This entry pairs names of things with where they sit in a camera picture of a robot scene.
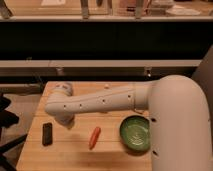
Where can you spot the black eraser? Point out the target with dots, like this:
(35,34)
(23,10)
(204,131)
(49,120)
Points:
(47,136)

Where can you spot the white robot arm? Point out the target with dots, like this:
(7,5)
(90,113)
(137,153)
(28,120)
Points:
(180,125)

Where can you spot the white glue bottle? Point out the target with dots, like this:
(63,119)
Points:
(106,86)

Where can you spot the orange carrot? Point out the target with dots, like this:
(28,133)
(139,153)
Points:
(94,137)

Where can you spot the green bowl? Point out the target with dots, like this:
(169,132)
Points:
(135,133)

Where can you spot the black office chair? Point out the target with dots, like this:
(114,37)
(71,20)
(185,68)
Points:
(7,119)

